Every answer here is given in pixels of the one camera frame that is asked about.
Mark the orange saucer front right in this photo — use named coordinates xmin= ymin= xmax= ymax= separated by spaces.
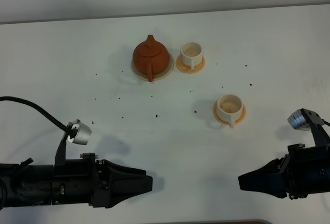
xmin=212 ymin=102 xmax=246 ymax=125

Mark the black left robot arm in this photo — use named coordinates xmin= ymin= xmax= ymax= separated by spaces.
xmin=1 ymin=153 xmax=153 ymax=208

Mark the white teacup front right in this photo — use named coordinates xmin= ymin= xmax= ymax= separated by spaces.
xmin=216 ymin=94 xmax=244 ymax=128

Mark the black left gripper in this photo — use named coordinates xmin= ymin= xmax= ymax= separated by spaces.
xmin=53 ymin=153 xmax=153 ymax=208

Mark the brown clay teapot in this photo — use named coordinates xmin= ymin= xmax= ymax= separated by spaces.
xmin=133 ymin=35 xmax=170 ymax=82

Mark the white teacup near teapot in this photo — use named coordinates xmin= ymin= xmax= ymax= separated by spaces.
xmin=180 ymin=42 xmax=203 ymax=71

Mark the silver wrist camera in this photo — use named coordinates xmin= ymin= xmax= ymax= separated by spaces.
xmin=54 ymin=119 xmax=93 ymax=167
xmin=287 ymin=108 xmax=330 ymax=148

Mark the orange saucer near teapot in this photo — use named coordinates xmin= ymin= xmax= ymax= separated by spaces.
xmin=176 ymin=55 xmax=205 ymax=74

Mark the cream round teapot coaster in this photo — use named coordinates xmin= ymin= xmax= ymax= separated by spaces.
xmin=130 ymin=54 xmax=174 ymax=82

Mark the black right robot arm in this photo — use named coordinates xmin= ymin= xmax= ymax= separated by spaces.
xmin=238 ymin=143 xmax=329 ymax=200

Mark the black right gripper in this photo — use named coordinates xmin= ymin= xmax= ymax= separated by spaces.
xmin=238 ymin=143 xmax=329 ymax=199

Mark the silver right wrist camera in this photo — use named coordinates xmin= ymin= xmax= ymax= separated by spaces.
xmin=287 ymin=108 xmax=330 ymax=148

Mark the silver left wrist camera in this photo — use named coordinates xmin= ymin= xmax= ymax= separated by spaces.
xmin=54 ymin=119 xmax=93 ymax=167

